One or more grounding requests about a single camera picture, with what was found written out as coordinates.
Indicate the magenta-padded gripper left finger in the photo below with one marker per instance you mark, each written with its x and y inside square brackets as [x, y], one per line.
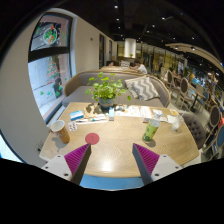
[76, 160]

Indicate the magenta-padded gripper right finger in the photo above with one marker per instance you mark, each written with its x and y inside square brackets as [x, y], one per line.
[148, 160]

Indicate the clear bottle with green label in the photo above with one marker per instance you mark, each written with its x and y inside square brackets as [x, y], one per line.
[151, 130]

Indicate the flat round red coaster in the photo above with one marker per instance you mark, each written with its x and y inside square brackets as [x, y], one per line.
[92, 138]

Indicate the brown paper cup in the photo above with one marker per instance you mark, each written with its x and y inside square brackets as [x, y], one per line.
[61, 131]

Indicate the white blister pack card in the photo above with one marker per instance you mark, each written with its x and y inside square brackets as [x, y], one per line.
[72, 126]

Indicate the blue and white card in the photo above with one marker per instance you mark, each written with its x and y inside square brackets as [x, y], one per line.
[76, 115]

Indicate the clear plastic cup with straw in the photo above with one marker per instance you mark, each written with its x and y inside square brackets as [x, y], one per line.
[176, 124]

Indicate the white rectangular box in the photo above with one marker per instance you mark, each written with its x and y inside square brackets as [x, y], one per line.
[146, 114]

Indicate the grey tufted chair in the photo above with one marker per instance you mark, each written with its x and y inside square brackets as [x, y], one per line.
[195, 130]

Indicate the small light blue box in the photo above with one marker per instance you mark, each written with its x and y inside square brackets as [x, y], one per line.
[111, 114]

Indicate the grey curved sofa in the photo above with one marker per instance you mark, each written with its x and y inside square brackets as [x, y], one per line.
[78, 93]

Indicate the grey chevron pillow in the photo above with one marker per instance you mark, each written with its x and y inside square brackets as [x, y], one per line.
[144, 88]

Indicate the green potted plant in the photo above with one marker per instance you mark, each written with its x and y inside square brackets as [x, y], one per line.
[106, 88]

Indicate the group of dining chairs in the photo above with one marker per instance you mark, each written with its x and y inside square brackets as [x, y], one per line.
[183, 86]

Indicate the black-framed decorated window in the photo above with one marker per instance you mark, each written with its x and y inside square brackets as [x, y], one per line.
[46, 80]

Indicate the person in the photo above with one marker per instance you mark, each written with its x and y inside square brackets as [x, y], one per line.
[110, 63]
[141, 68]

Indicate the white cylindrical pillar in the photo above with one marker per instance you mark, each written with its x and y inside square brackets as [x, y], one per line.
[130, 48]

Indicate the white wall socket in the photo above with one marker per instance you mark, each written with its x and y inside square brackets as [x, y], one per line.
[39, 146]

